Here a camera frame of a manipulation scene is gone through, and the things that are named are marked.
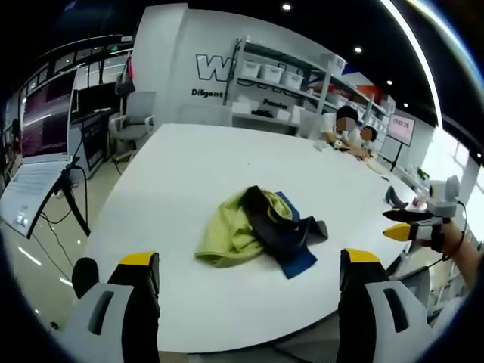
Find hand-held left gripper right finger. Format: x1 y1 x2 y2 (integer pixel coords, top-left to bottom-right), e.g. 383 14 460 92
338 247 439 363

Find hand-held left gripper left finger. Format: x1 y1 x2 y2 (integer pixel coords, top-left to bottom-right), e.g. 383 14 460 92
64 250 162 363

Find blue garment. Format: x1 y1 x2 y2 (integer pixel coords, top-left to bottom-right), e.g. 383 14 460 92
274 191 319 280

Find black garment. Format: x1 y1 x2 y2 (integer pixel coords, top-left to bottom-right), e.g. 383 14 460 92
241 185 328 264

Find yellow-green garment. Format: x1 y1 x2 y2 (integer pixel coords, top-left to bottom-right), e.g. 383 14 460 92
194 188 295 268

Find small black object on table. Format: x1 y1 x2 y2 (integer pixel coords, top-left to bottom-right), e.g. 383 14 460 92
384 186 410 209

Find black round object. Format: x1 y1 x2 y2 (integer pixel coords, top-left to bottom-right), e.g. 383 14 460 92
70 256 100 300

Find pink display screen on stand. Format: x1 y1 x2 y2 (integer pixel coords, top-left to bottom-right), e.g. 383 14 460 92
380 116 416 171

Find black laptop stand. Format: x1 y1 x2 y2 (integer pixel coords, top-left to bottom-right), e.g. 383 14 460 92
26 132 92 239

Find white metal shelving rack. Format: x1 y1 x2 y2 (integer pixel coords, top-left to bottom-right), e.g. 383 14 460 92
225 36 392 156

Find white storage bin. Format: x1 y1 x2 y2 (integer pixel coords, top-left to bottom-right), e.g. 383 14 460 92
241 60 262 79
281 70 306 88
260 64 284 83

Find black sign board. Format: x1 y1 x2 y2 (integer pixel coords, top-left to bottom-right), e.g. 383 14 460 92
80 112 111 172

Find open laptop on stand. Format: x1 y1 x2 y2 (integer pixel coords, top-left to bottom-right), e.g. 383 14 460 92
0 70 79 239

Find grey office chair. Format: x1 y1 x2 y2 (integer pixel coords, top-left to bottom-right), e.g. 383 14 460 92
108 90 158 162

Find dark monitor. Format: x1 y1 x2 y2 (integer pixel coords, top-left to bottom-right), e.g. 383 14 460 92
70 84 119 123

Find hanging dark bag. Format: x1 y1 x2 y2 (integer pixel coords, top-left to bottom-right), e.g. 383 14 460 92
114 56 137 96

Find black cable on floor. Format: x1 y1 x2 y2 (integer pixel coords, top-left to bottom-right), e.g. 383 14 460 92
29 209 79 283

